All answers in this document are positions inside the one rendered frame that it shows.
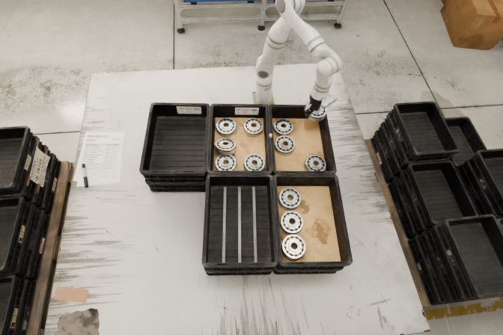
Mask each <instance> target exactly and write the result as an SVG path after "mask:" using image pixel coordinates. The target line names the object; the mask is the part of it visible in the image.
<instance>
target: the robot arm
mask: <svg viewBox="0 0 503 335"><path fill-rule="evenodd" d="M275 6H276V9H277V11H278V12H279V14H280V15H281V17H280V18H279V19H278V20H277V22H276V23H275V24H274V25H273V26H272V27H271V29H270V30H269V33H268V35H267V37H266V41H265V44H264V48H263V55H261V56H260V57H259V58H258V59H257V63H256V67H255V73H256V100H257V103H259V104H265V105H268V104H269V103H270V102H271V99H272V77H273V69H274V65H275V62H276V60H277V58H278V56H279V55H280V53H281V50H282V49H283V47H284V45H285V43H286V40H287V37H288V35H289V33H290V31H291V29H293V30H294V31H295V32H296V33H297V34H298V35H299V37H300V38H301V40H302V41H303V43H304V44H305V46H306V47H307V49H308V51H309V52H310V53H311V55H312V57H314V58H323V59H324V60H322V61H320V62H319V63H318V64H317V66H316V80H315V83H314V86H313V87H312V89H311V93H310V96H309V99H310V102H309V104H308V107H306V106H305V107H304V113H305V114H306V117H307V118H308V119H309V118H310V117H311V114H312V112H313V111H314V110H315V111H318V109H319V108H320V106H321V107H322V108H327V107H328V106H330V105H331V104H332V103H333V102H335V101H336V100H337V98H338V96H337V95H335V94H329V89H330V87H331V85H332V75H333V74H335V73H337V72H339V71H340V70H341V69H342V61H341V59H340V57H339V56H338V55H337V54H336V53H335V52H334V51H332V50H331V49H330V48H329V47H328V46H327V45H326V43H325V42H324V40H323V38H322V37H321V36H320V34H319V33H318V32H317V31H316V30H315V29H314V28H313V27H311V26H310V25H309V24H307V23H306V22H304V21H303V20H302V19H300V18H299V15H300V13H301V12H302V10H303V8H304V6H305V0H275Z"/></svg>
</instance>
